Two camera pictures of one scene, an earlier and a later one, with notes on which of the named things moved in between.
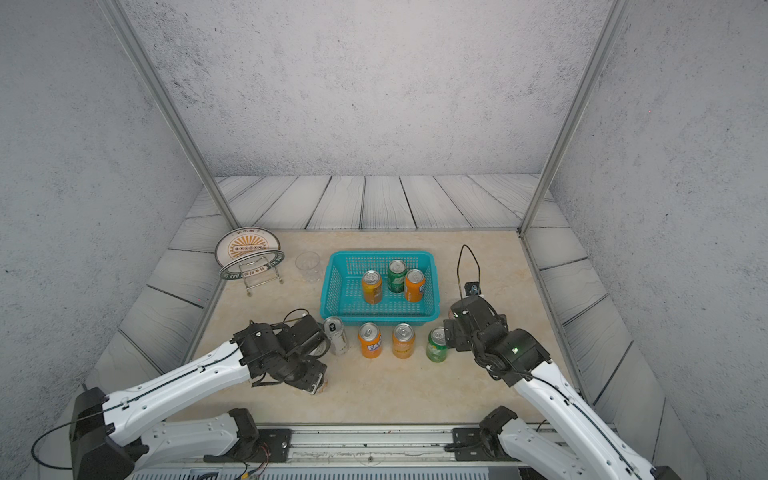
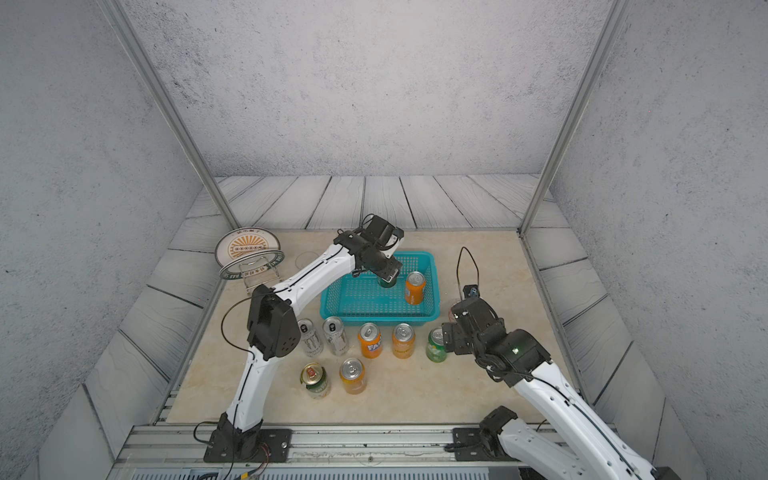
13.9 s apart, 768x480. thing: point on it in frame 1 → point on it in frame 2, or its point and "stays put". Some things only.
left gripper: x=314 y=382 → x=392 y=269
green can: x=437 y=349 stays put
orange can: x=372 y=286 → x=353 y=376
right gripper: x=453 y=328 stays put
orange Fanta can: x=371 y=340 stays put
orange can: x=403 y=341 stays put
